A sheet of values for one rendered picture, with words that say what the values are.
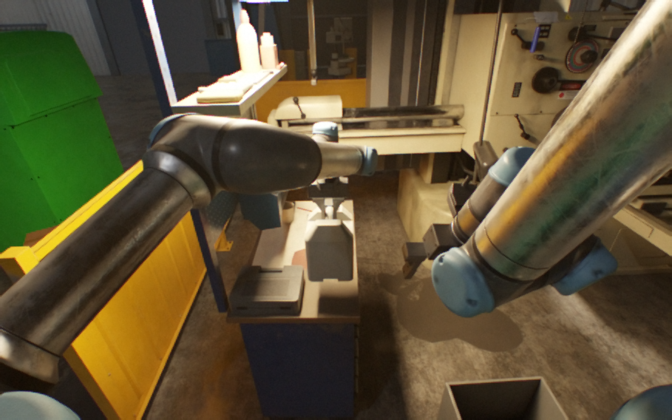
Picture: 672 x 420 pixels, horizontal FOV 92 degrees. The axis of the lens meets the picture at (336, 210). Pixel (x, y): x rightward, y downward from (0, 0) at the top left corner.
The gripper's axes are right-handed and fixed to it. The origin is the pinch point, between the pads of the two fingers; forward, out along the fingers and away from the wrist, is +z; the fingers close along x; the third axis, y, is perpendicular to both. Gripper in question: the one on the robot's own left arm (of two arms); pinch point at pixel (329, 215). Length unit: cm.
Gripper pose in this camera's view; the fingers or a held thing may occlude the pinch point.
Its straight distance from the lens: 111.4
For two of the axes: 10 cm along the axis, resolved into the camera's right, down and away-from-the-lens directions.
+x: -10.0, 0.1, 0.2
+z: 0.2, 8.6, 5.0
